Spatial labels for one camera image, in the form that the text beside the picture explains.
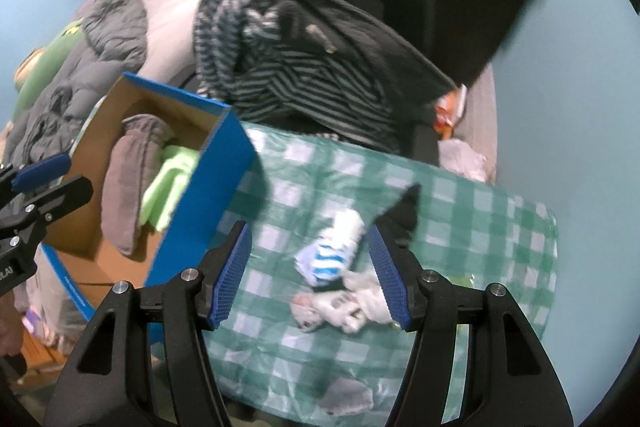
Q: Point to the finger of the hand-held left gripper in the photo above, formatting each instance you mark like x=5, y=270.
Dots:
x=60, y=202
x=42, y=172

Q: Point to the black sock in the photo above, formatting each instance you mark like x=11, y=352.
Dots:
x=402, y=212

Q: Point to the green checkered tablecloth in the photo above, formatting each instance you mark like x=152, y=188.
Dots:
x=465, y=217

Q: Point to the white blue striped sock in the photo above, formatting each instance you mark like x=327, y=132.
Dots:
x=332, y=247

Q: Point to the grey sock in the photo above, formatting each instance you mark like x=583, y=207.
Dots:
x=347, y=394

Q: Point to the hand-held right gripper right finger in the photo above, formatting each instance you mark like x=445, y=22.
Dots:
x=390, y=279

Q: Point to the light green cloth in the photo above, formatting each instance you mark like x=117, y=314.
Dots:
x=170, y=182

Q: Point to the grey sweatpants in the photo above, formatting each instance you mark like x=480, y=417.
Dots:
x=127, y=187

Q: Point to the grey puffer jacket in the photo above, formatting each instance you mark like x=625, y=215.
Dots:
x=100, y=52

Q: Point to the light grey bed sheet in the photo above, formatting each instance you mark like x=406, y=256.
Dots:
x=167, y=37

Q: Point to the green plush pillow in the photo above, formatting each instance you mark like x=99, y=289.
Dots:
x=52, y=57

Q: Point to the white patterned cloth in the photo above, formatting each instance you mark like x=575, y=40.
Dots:
x=345, y=307

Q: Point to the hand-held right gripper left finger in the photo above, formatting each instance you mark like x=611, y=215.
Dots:
x=231, y=279

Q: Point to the orange white plastic bag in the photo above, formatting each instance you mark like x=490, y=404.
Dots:
x=450, y=109

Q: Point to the grey striped fleece garment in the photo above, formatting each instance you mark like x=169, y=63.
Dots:
x=310, y=87

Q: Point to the blue cardboard box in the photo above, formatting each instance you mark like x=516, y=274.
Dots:
x=220, y=172

